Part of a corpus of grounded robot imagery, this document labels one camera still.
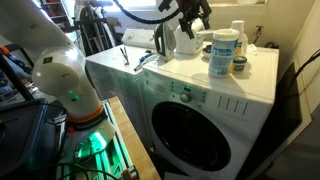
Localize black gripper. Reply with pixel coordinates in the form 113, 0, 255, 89
179, 0, 213, 40

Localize blue wipes canister white lid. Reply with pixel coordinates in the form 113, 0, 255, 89
196, 28, 241, 80

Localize large white plastic jug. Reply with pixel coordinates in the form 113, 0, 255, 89
173, 17, 206, 56

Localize grey clothes iron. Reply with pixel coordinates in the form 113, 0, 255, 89
153, 21, 177, 63

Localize white detergent bottle yellow label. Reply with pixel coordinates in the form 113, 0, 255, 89
230, 19, 250, 58

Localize small blue jar white label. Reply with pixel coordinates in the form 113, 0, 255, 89
231, 55, 249, 75

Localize white crumpled cloth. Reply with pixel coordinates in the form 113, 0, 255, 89
246, 43, 260, 57

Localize blue white brush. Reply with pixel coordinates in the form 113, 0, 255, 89
133, 52, 158, 73

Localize dark metal tongs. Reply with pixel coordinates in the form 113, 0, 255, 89
119, 46, 131, 67

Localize white front-load washing machine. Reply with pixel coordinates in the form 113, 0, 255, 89
142, 42, 280, 180

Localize white top-load washer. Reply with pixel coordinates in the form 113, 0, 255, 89
84, 27, 158, 148

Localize wooden workbench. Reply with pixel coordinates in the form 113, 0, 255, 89
107, 96, 162, 180

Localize orange bench clamp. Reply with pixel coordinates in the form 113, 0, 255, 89
120, 167, 140, 180

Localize black tripod leg orange clamp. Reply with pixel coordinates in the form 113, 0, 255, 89
0, 45, 35, 102

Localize black equipment case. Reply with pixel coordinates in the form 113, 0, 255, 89
0, 98, 50, 178

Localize black corrugated cable hose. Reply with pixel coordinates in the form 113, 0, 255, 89
112, 0, 184, 25

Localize wall water faucet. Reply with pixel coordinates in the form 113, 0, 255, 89
252, 25, 265, 46

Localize black wall cable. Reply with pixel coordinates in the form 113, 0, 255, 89
285, 48, 320, 98

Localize wall shelf with items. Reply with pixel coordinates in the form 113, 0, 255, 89
39, 0, 73, 32

